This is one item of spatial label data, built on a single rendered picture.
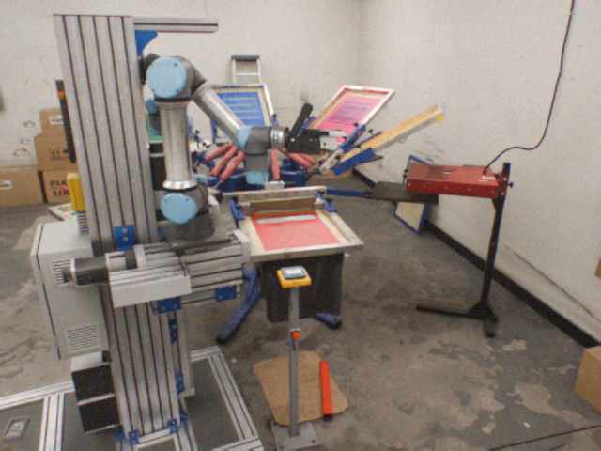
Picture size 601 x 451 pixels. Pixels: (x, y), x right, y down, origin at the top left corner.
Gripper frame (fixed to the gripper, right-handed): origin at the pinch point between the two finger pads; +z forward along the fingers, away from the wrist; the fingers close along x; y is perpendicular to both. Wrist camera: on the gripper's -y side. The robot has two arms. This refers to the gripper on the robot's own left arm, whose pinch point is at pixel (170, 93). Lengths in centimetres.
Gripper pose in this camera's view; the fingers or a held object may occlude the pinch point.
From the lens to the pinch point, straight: 280.7
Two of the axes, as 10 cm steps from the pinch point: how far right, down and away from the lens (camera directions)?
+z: 0.1, -3.7, 9.3
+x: 9.9, 1.4, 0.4
